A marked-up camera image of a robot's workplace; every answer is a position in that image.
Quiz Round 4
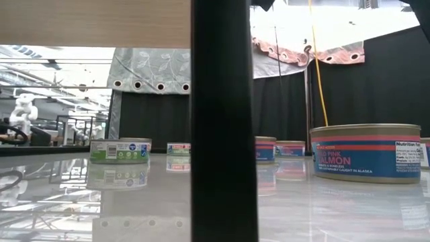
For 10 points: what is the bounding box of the silver tuna can green label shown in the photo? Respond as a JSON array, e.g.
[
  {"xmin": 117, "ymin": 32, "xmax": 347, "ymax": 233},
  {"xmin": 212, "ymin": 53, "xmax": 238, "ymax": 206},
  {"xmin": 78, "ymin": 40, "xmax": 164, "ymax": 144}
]
[
  {"xmin": 166, "ymin": 142, "xmax": 191, "ymax": 157},
  {"xmin": 89, "ymin": 139, "xmax": 151, "ymax": 165}
]

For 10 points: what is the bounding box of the black shelf side panel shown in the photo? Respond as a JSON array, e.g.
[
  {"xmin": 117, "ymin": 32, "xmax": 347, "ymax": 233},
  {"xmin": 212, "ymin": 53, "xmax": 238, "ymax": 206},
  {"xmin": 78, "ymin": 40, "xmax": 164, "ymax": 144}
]
[{"xmin": 190, "ymin": 0, "xmax": 259, "ymax": 242}]

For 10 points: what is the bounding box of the wooden shelf board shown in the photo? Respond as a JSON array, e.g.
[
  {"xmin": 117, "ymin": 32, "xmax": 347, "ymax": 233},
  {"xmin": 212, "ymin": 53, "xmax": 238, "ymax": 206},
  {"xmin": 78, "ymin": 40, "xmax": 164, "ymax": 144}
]
[{"xmin": 0, "ymin": 0, "xmax": 191, "ymax": 49}]

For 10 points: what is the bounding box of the white curtain with pink hem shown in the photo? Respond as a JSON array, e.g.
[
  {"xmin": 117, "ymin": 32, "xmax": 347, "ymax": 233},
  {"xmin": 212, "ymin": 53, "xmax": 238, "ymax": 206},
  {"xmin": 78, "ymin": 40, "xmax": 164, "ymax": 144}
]
[{"xmin": 250, "ymin": 0, "xmax": 430, "ymax": 80}]

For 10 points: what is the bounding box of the grey leaf-print curtain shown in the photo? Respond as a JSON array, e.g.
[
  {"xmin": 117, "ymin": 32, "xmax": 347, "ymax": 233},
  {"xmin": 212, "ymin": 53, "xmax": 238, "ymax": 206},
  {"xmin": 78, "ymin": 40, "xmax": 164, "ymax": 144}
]
[{"xmin": 106, "ymin": 48, "xmax": 191, "ymax": 140}]

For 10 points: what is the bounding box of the black curtain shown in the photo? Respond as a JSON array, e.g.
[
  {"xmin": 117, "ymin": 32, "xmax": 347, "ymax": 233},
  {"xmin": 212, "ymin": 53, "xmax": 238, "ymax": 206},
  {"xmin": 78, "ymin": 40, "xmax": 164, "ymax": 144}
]
[
  {"xmin": 257, "ymin": 22, "xmax": 430, "ymax": 142},
  {"xmin": 119, "ymin": 91, "xmax": 191, "ymax": 151}
]

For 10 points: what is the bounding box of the gold salmon can blue label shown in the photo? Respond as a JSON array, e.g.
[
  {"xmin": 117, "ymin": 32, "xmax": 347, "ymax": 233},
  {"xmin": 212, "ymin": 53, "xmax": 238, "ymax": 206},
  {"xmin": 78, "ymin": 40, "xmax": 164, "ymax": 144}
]
[
  {"xmin": 255, "ymin": 136, "xmax": 277, "ymax": 165},
  {"xmin": 309, "ymin": 123, "xmax": 423, "ymax": 185},
  {"xmin": 275, "ymin": 140, "xmax": 307, "ymax": 159},
  {"xmin": 419, "ymin": 137, "xmax": 430, "ymax": 170}
]

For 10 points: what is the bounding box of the black office chair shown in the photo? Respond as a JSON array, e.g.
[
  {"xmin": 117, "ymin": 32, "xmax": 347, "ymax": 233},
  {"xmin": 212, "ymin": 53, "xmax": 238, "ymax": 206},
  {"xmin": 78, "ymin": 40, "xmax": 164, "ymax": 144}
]
[{"xmin": 28, "ymin": 126, "xmax": 52, "ymax": 147}]

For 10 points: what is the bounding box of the yellow cable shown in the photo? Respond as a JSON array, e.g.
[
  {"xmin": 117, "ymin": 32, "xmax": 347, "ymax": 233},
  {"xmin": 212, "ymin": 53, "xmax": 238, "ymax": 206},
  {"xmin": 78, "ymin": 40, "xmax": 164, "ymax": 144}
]
[{"xmin": 308, "ymin": 0, "xmax": 329, "ymax": 127}]

